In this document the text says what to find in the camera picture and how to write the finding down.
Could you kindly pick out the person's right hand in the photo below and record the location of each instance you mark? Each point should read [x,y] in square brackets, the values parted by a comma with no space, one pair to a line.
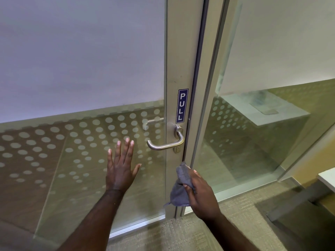
[204,201]

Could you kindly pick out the person's left hand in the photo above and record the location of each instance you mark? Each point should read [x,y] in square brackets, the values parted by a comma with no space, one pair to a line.
[120,177]

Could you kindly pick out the grey microfibre cloth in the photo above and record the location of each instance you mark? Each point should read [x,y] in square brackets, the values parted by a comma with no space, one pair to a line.
[178,193]

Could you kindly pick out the person's left forearm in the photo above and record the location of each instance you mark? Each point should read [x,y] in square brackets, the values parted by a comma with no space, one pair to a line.
[91,224]

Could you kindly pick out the silver door handle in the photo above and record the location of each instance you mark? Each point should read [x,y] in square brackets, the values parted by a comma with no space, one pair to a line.
[154,119]

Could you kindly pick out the blue PULL sign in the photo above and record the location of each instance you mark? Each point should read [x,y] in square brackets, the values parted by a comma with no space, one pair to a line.
[182,105]

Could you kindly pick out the aluminium framed glass door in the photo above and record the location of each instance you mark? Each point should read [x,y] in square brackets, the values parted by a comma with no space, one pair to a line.
[180,49]

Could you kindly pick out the dotted glass partition panel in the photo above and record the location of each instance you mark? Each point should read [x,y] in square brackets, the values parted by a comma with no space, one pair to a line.
[248,154]

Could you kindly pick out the grey metal table leg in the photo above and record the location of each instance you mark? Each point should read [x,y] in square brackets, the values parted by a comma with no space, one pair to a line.
[293,206]

